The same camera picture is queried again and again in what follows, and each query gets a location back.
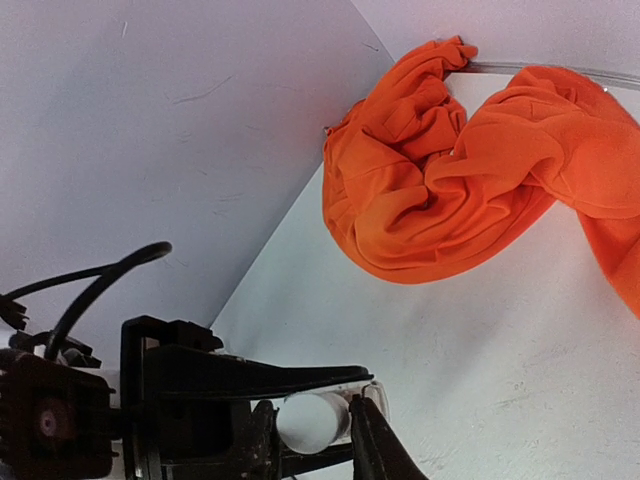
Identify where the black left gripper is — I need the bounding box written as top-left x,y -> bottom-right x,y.
120,316 -> 374,479

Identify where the black left camera cable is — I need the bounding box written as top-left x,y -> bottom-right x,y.
0,241 -> 174,359

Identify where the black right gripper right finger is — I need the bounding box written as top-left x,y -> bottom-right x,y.
349,382 -> 428,480

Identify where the orange sweatshirt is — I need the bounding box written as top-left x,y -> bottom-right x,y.
322,37 -> 639,311

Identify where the white nail polish cap brush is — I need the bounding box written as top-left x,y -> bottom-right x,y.
276,392 -> 350,455

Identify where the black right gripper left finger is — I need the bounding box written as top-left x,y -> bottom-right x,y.
220,400 -> 282,480

